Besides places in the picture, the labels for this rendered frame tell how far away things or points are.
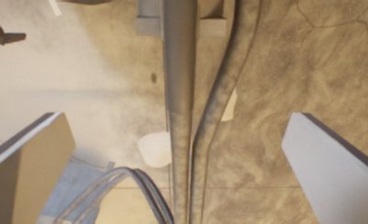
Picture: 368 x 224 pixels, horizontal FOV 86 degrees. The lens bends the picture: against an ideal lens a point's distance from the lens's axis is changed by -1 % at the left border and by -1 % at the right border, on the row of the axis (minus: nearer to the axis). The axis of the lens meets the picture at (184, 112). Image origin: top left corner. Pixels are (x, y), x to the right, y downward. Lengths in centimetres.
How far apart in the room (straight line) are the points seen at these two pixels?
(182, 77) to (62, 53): 124
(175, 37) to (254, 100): 126
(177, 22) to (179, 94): 6
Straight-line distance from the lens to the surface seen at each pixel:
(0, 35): 70
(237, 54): 33
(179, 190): 50
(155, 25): 29
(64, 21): 134
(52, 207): 150
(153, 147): 155
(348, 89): 169
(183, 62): 18
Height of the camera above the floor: 117
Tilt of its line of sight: 58 degrees down
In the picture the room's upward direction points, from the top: 179 degrees clockwise
